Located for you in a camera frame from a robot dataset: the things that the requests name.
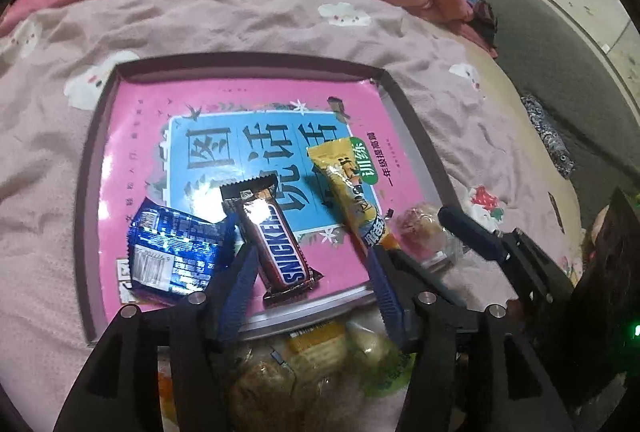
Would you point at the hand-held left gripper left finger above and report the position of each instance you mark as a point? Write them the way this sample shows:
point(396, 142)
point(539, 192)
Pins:
point(235, 297)

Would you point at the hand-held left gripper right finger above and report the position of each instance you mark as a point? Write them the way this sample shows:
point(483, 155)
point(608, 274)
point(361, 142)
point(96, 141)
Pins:
point(387, 302)

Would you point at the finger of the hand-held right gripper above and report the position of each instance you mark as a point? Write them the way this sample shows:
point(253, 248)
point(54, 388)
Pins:
point(425, 279)
point(470, 232)

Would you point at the clear-wrapped pink pastry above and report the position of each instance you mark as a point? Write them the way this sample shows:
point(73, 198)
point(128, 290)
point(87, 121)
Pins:
point(420, 227)

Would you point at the green pastry packet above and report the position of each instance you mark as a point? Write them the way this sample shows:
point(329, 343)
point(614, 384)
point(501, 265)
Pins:
point(380, 362)

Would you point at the brown chocolate bar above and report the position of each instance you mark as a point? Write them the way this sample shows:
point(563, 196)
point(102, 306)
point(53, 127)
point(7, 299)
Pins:
point(272, 242)

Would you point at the clear packet with gold label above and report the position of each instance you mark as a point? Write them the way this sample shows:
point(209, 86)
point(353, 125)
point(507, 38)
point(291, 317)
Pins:
point(320, 347)

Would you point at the blue snack packet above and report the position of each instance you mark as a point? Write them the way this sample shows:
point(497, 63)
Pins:
point(170, 247)

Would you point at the orange-ended cake packet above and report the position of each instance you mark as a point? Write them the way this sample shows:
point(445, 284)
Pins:
point(265, 387)

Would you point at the yellow snack bar packet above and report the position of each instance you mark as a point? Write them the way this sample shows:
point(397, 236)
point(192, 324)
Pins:
point(345, 182)

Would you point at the dark shallow box tray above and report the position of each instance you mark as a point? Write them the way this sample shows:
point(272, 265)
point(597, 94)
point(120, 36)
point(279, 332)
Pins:
point(95, 222)

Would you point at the small black flat object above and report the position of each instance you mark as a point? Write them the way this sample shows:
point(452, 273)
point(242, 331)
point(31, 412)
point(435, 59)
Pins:
point(554, 208)

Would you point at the dark patterned cloth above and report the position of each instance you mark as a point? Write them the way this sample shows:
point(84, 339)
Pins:
point(547, 132)

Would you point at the grey padded headboard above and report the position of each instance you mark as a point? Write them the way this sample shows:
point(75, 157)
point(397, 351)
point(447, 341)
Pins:
point(575, 87)

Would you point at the pink book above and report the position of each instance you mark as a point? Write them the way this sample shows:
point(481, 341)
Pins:
point(150, 122)

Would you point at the dark striped clothes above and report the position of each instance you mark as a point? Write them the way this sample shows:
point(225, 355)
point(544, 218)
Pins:
point(482, 12)

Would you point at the lilac printed bed cover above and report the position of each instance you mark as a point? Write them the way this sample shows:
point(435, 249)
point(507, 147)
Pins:
point(50, 137)

